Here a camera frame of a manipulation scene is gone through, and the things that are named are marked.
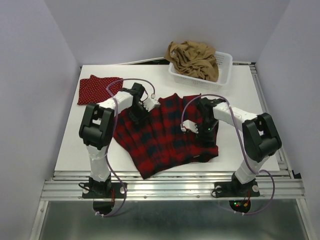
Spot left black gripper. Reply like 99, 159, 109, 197
129, 102, 152, 128

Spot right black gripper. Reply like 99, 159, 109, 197
190, 117, 219, 148

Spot red black plaid skirt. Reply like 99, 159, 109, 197
113, 93, 219, 179

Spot red polka dot skirt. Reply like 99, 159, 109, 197
77, 74, 123, 106

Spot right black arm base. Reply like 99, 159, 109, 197
211, 180, 260, 214

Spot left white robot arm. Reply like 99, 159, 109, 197
79, 82, 149, 197

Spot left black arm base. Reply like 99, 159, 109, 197
78, 182, 128, 218

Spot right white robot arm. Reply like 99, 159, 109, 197
196, 97, 282, 198

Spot white board strip behind table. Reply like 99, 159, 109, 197
115, 57, 164, 65

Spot tan brown skirt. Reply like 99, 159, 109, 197
164, 40, 219, 82

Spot white plastic basket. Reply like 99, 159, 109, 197
168, 51, 233, 91

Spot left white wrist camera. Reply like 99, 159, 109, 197
142, 97, 161, 112

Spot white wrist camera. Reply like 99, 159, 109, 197
180, 120, 199, 134
142, 97, 161, 112

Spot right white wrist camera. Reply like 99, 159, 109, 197
180, 120, 199, 134

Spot aluminium frame rails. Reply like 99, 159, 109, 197
28, 62, 311, 240

